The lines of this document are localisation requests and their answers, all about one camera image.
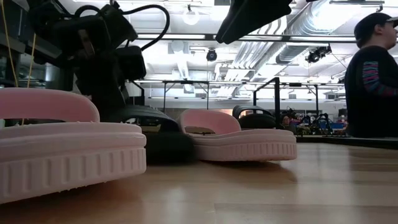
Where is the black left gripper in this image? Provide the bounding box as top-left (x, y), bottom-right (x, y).
top-left (73, 49), bottom-right (129, 123)

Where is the pink slide sandal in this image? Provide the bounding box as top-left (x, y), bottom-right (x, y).
top-left (176, 108), bottom-right (298, 162)
top-left (0, 87), bottom-right (147, 205)

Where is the black slide sandal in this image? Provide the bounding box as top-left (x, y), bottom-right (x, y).
top-left (110, 105), bottom-right (197, 165)
top-left (232, 105), bottom-right (277, 130)

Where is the black spot lamp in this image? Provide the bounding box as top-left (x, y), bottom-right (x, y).
top-left (305, 45), bottom-right (332, 64)

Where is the person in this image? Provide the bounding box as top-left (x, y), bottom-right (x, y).
top-left (344, 12), bottom-right (398, 138)
top-left (280, 114), bottom-right (297, 134)

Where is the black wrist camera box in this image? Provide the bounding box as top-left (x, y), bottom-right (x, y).
top-left (115, 45), bottom-right (147, 82)

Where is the silver ventilation duct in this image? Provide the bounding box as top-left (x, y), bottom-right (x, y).
top-left (275, 0), bottom-right (358, 65)

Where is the white ring light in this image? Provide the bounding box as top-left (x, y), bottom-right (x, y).
top-left (182, 4), bottom-right (200, 26)

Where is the black background table frame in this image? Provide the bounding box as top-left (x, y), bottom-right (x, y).
top-left (163, 80), bottom-right (210, 110)
top-left (279, 83), bottom-right (320, 118)

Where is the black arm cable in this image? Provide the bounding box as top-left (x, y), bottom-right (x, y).
top-left (73, 3), bottom-right (171, 52)

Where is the yellow cable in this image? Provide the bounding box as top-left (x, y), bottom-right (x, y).
top-left (0, 0), bottom-right (19, 88)
top-left (21, 32), bottom-right (37, 125)

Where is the wooden shelf with black frame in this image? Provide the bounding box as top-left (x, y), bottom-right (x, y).
top-left (130, 77), bottom-right (284, 131)

